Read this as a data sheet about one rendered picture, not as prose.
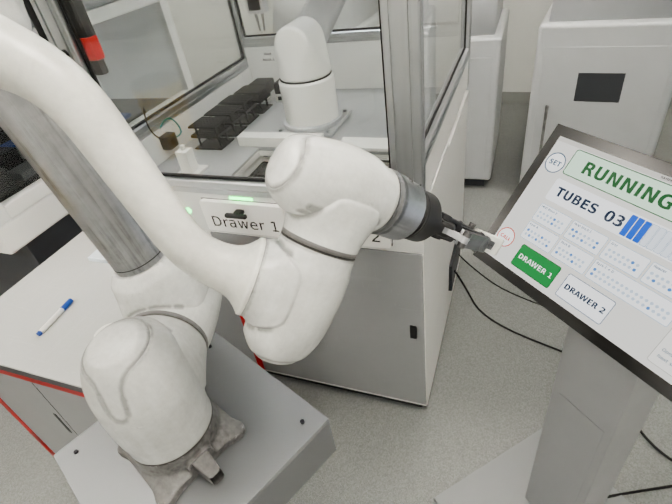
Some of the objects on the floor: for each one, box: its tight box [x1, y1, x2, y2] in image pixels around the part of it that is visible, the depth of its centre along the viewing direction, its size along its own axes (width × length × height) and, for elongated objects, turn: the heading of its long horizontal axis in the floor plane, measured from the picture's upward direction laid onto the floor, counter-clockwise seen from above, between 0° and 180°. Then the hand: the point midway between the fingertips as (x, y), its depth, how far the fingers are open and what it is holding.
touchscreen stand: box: [434, 326, 659, 504], centre depth 110 cm, size 50×45×102 cm
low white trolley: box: [0, 231, 265, 457], centre depth 163 cm, size 58×62×76 cm
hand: (486, 242), depth 77 cm, fingers closed
